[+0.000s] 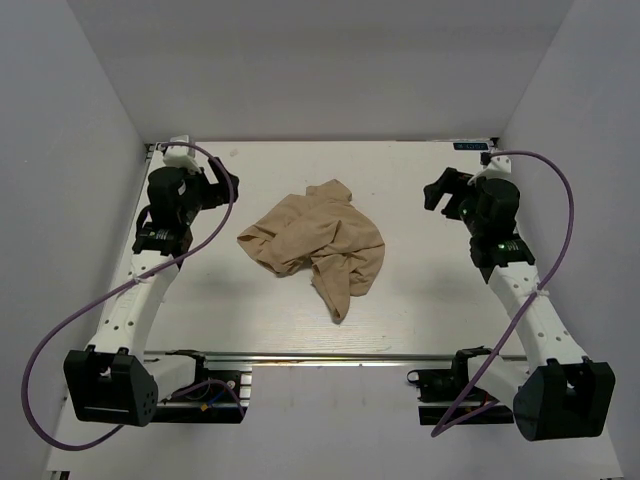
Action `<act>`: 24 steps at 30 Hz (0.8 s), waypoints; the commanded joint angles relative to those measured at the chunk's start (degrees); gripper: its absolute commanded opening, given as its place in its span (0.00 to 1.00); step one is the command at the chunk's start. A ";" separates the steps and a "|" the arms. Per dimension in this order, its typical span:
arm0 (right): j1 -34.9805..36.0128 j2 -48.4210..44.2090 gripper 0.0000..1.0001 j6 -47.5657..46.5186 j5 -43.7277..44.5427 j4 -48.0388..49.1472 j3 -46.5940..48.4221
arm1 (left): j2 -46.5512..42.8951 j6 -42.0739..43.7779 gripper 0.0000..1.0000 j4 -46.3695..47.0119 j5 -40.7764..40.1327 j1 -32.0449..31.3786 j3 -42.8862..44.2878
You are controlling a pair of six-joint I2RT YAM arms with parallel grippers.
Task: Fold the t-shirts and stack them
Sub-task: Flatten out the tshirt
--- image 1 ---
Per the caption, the beige t shirt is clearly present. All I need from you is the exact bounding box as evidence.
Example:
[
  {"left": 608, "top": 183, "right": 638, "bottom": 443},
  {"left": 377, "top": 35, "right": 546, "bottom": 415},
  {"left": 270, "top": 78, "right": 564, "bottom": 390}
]
[{"left": 237, "top": 179, "right": 386, "bottom": 324}]

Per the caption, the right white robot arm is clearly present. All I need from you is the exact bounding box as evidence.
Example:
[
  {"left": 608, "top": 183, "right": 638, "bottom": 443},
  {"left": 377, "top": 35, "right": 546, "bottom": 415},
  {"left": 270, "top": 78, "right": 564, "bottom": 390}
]
[{"left": 422, "top": 167, "right": 615, "bottom": 441}]

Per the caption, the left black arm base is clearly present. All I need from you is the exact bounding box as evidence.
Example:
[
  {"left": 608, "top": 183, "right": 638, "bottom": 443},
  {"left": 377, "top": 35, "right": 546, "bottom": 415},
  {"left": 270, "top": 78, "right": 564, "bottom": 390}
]
[{"left": 144, "top": 350, "right": 251, "bottom": 424}]

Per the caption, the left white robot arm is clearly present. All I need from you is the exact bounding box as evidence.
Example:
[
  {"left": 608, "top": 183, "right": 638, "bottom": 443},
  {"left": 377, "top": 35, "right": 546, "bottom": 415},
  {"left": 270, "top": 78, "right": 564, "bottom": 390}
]
[{"left": 63, "top": 156, "right": 239, "bottom": 426}]

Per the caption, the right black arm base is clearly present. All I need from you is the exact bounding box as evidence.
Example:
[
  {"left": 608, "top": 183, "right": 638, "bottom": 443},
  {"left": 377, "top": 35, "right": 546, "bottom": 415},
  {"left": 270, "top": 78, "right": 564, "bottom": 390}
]
[{"left": 405, "top": 349, "right": 516, "bottom": 427}]

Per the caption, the right blue label sticker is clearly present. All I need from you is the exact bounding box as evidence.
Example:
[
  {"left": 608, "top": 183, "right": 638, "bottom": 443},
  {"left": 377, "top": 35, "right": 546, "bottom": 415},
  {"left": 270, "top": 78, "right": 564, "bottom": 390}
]
[{"left": 453, "top": 142, "right": 490, "bottom": 151}]

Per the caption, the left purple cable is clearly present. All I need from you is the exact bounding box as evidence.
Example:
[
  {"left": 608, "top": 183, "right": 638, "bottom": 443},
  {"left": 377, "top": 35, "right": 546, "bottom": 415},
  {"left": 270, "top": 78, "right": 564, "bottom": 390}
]
[{"left": 21, "top": 141, "right": 246, "bottom": 450}]

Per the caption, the purple cable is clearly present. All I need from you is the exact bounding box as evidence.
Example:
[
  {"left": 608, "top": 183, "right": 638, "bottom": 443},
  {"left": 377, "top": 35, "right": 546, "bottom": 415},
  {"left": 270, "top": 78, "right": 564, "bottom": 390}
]
[
  {"left": 21, "top": 141, "right": 246, "bottom": 450},
  {"left": 430, "top": 148, "right": 575, "bottom": 439}
]

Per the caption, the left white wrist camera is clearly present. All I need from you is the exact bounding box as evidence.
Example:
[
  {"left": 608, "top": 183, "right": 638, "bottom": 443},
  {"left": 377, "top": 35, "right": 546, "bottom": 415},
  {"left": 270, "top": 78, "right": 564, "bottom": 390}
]
[{"left": 162, "top": 134, "right": 199, "bottom": 172}]

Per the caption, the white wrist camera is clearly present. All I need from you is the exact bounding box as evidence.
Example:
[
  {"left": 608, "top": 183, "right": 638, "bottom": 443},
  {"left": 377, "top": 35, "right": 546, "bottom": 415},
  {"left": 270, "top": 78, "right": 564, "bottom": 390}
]
[
  {"left": 162, "top": 134, "right": 199, "bottom": 172},
  {"left": 468, "top": 152, "right": 511, "bottom": 185}
]

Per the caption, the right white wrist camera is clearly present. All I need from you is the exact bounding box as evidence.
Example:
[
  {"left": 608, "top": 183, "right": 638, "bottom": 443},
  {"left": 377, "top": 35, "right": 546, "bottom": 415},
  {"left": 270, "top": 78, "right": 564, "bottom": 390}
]
[{"left": 468, "top": 152, "right": 511, "bottom": 185}]

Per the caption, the aluminium front rail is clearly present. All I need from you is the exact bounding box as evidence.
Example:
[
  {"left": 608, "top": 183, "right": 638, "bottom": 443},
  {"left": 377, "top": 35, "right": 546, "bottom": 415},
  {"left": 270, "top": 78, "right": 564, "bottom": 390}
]
[{"left": 142, "top": 349, "right": 531, "bottom": 369}]

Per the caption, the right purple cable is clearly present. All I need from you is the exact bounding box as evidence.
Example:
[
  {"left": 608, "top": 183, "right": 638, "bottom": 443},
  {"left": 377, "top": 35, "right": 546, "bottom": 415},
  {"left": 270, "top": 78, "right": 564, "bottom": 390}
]
[{"left": 430, "top": 148, "right": 575, "bottom": 439}]

